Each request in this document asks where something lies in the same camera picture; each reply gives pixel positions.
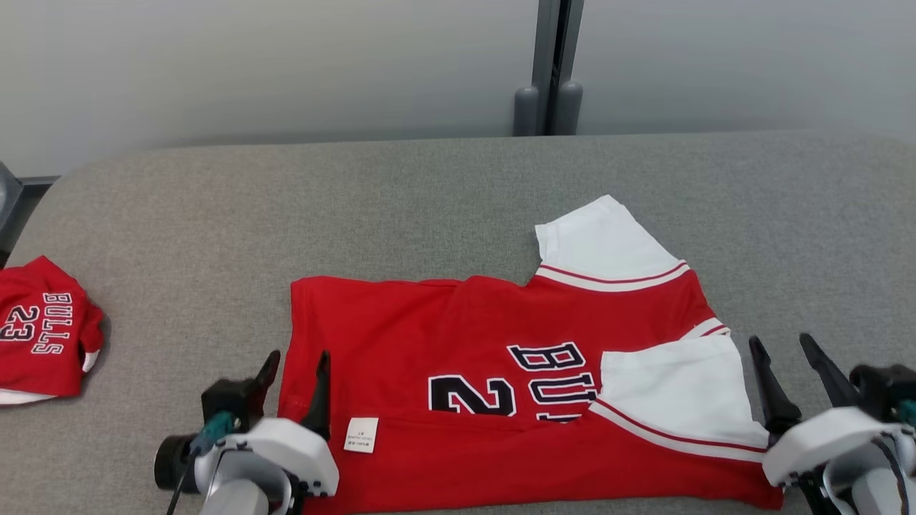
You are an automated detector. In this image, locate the teal-plug left camera cable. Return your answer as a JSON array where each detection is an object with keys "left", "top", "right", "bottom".
[{"left": 167, "top": 411, "right": 237, "bottom": 515}]

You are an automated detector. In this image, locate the red white-sleeved Bulls jersey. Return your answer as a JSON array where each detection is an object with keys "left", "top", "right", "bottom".
[{"left": 278, "top": 195, "right": 784, "bottom": 512}]

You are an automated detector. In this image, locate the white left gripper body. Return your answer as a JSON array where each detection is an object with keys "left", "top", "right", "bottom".
[{"left": 215, "top": 417, "right": 341, "bottom": 499}]

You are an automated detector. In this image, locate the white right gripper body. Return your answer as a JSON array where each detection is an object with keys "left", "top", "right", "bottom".
[{"left": 762, "top": 406, "right": 904, "bottom": 487}]

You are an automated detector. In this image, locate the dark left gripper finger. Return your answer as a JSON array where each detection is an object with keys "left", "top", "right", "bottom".
[
  {"left": 254, "top": 349, "right": 282, "bottom": 393},
  {"left": 301, "top": 350, "right": 332, "bottom": 441}
]

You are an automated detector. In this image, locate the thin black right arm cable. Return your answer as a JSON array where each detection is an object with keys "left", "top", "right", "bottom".
[{"left": 869, "top": 436, "right": 908, "bottom": 515}]

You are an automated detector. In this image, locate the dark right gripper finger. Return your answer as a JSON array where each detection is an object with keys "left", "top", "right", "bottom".
[
  {"left": 799, "top": 333, "right": 859, "bottom": 408},
  {"left": 749, "top": 336, "right": 802, "bottom": 436}
]

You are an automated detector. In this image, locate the grey metal partition post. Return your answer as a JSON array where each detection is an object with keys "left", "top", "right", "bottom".
[{"left": 512, "top": 0, "right": 584, "bottom": 137}]

